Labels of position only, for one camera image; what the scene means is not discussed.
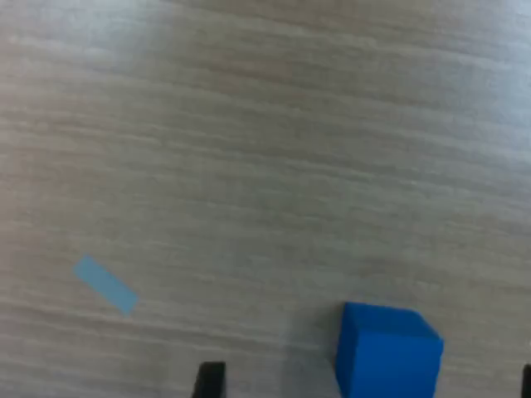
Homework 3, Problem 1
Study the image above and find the blue cube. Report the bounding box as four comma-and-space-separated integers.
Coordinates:
334, 301, 446, 398

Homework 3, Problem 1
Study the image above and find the light blue tape piece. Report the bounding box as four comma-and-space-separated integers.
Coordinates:
71, 253, 140, 318

